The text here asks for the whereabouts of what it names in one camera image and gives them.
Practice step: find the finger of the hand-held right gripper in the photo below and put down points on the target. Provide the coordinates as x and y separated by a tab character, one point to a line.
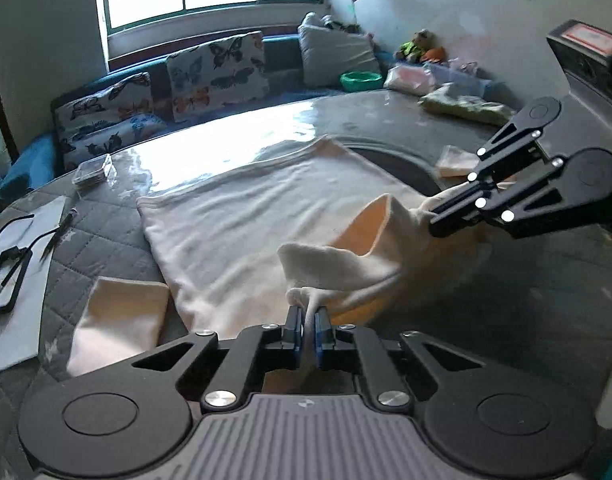
473	191
455	220

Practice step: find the blue sofa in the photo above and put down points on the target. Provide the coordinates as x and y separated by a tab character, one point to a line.
281	60

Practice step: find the green plastic bowl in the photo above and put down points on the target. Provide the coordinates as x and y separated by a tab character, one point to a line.
361	80

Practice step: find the pink and white plastic bag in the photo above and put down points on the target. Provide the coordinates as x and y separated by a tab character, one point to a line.
410	79

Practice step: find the large butterfly print cushion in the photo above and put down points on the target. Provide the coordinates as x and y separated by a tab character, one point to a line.
218	75

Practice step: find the yellow green plastic bag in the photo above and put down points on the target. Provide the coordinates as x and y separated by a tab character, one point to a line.
465	105

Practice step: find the person's teal clothing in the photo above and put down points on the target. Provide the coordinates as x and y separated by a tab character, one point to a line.
608	457

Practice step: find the small cream cloth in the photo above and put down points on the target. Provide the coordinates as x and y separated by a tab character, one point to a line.
453	159

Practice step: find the stuffed toy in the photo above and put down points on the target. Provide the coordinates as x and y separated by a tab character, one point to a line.
419	45

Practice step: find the grey pillow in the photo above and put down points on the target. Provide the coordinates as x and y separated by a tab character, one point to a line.
336	55

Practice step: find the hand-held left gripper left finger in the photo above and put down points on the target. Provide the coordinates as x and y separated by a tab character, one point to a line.
297	342

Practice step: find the clear plastic box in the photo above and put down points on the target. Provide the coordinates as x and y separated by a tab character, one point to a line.
93	170

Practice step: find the black pen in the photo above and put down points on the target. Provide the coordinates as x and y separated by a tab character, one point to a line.
58	235

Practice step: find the cream sweatshirt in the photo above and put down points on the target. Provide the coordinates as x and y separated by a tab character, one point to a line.
226	230

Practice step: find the white paper sheet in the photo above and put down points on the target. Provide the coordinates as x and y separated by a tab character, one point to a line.
21	320

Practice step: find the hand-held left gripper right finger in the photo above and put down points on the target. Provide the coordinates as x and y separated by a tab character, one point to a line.
322	342

